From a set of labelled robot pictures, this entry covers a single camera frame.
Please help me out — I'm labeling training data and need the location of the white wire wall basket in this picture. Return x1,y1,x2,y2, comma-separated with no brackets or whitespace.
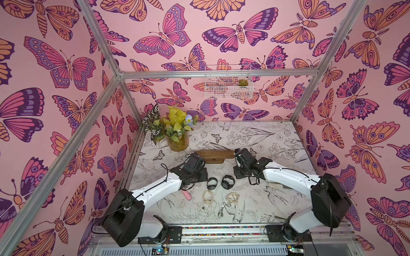
204,69,254,101

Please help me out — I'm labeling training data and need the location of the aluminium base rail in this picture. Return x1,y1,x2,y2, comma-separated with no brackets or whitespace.
86,223,364,256

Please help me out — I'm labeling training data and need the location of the wooden watch stand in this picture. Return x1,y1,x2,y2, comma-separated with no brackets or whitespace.
196,150,234,164

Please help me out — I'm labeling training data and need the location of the silver metal keychain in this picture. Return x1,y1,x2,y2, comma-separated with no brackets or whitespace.
217,202,227,218

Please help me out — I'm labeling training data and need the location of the black watch wide face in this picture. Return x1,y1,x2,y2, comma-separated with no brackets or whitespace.
221,175,236,190

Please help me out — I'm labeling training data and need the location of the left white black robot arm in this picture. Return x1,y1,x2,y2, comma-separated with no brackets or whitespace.
100,153,208,247

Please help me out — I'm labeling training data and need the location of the amber vase with plants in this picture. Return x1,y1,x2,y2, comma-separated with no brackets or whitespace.
142,103,199,152

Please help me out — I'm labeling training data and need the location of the small succulent plant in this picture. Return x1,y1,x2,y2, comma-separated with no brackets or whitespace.
237,79,249,87

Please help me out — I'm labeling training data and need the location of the beige watch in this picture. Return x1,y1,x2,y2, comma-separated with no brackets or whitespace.
202,190,214,204
225,192,240,207

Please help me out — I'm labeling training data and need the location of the purple pink toy shovel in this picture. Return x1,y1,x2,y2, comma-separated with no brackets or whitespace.
182,191,192,201

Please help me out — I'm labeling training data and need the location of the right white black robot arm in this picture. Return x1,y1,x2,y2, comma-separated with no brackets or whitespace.
233,148,352,242

